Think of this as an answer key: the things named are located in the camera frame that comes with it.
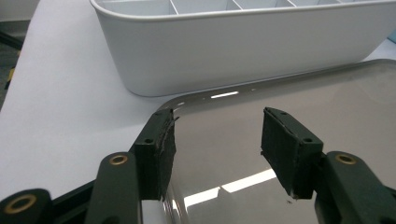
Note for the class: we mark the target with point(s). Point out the white divided storage box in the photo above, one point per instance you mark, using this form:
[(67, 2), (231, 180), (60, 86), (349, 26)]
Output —
[(233, 53)]

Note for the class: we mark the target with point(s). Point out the clear plastic tray lid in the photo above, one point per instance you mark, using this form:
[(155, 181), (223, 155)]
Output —
[(224, 140)]

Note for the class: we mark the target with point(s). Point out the blue perforated plastic basket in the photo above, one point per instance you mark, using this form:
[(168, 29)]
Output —
[(392, 35)]

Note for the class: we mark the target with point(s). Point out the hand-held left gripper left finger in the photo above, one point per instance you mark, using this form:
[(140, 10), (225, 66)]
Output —
[(155, 161)]

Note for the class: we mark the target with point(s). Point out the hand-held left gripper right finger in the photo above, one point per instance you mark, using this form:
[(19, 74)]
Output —
[(289, 155)]

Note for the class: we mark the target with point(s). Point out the white table mat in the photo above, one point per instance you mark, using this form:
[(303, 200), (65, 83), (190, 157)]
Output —
[(62, 93)]

